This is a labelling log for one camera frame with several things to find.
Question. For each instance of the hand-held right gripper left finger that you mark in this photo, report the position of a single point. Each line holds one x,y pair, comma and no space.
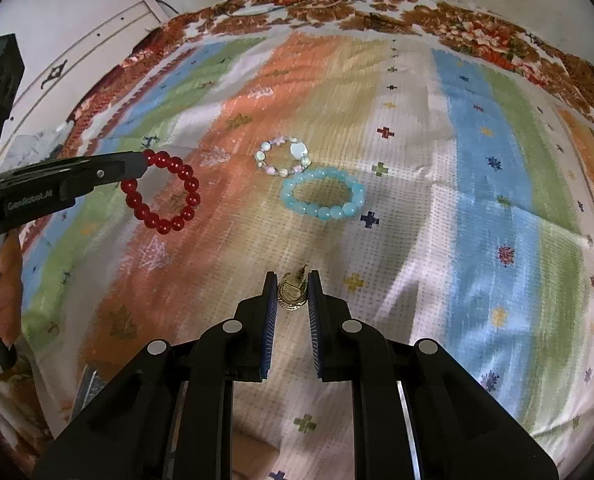
270,330

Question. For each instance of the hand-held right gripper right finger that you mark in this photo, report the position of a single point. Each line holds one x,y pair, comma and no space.
314,332

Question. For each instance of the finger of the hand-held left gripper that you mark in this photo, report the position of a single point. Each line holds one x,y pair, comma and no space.
77,165
112,180

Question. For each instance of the person's left hand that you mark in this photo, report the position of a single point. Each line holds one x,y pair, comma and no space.
8,292

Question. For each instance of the white headboard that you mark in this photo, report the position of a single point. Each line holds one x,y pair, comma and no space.
102,30

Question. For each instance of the striped colourful blanket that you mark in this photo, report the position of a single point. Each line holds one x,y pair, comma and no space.
427,210

